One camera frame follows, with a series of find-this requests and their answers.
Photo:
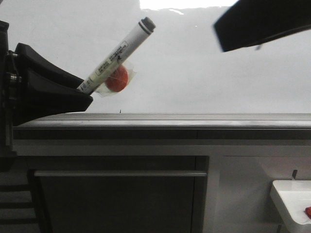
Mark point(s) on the grey metal whiteboard tray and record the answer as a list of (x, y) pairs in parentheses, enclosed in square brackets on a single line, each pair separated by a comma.
[(167, 126)]

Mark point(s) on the dark slatted panel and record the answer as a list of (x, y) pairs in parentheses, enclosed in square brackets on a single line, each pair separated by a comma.
[(17, 210)]

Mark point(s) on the large white whiteboard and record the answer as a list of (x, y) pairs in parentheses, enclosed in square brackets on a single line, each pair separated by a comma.
[(180, 68)]

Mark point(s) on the small red object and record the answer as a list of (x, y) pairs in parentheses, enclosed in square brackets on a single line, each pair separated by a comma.
[(308, 212)]

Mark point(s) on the red round magnet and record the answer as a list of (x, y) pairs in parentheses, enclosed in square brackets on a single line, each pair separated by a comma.
[(117, 81)]

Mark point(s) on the dark grey cabinet with handle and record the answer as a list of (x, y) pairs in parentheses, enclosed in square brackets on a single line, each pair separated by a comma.
[(135, 194)]

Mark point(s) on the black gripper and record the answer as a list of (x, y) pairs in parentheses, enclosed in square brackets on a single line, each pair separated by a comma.
[(44, 90)]

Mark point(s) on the white plastic bin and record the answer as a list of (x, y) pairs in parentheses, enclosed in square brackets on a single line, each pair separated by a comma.
[(291, 198)]

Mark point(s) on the white black whiteboard marker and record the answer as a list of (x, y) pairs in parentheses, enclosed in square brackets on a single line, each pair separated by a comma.
[(141, 31)]

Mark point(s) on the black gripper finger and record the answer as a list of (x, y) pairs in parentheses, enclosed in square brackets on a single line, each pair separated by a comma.
[(254, 22)]

